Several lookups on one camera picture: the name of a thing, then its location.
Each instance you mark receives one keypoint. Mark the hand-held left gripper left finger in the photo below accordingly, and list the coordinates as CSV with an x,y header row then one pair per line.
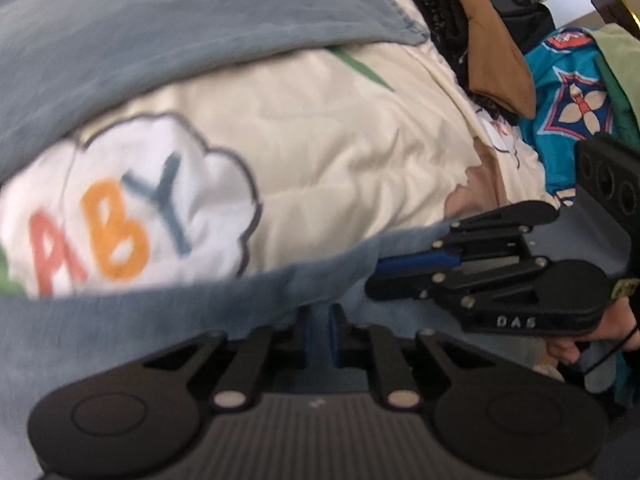
x,y
312,340

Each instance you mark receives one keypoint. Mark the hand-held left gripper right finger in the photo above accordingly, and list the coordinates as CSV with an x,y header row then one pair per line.
x,y
334,340

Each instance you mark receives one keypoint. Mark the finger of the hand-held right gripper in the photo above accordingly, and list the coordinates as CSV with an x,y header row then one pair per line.
x,y
400,290
415,261

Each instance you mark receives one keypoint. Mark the person's right hand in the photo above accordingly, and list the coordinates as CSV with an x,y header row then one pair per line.
x,y
617,327

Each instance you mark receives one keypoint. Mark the cream bear printed blanket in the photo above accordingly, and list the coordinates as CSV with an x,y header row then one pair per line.
x,y
325,160

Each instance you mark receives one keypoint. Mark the teal patterned cloth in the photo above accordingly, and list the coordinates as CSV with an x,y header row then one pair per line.
x,y
565,85

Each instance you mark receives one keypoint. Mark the green cloth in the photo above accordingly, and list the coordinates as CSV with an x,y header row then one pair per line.
x,y
625,70

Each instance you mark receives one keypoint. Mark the black bag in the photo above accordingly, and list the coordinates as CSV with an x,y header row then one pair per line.
x,y
520,25

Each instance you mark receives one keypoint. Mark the black zippered garment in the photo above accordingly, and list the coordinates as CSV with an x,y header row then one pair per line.
x,y
440,10

